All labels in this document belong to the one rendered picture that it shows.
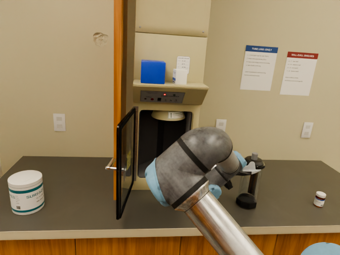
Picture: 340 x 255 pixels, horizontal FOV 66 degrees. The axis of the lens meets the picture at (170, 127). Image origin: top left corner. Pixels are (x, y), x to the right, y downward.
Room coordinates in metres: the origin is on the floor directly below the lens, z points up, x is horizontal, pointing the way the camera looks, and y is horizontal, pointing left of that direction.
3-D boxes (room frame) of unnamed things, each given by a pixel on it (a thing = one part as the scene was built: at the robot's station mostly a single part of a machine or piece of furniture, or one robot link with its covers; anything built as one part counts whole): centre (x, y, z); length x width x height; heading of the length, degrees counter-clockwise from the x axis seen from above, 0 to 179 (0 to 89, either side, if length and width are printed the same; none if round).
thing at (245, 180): (1.13, -0.41, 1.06); 0.11 x 0.11 x 0.21
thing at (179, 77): (1.15, -0.03, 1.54); 0.05 x 0.05 x 0.06; 15
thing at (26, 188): (0.98, 0.60, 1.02); 0.13 x 0.13 x 0.15
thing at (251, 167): (1.07, -0.38, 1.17); 0.09 x 0.03 x 0.06; 88
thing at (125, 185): (1.01, 0.18, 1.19); 0.30 x 0.01 x 0.40; 178
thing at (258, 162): (1.13, -0.41, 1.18); 0.09 x 0.09 x 0.07
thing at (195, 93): (1.14, 0.01, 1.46); 0.32 x 0.12 x 0.10; 98
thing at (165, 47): (1.32, 0.04, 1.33); 0.32 x 0.25 x 0.77; 98
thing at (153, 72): (1.13, 0.09, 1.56); 0.10 x 0.10 x 0.09; 8
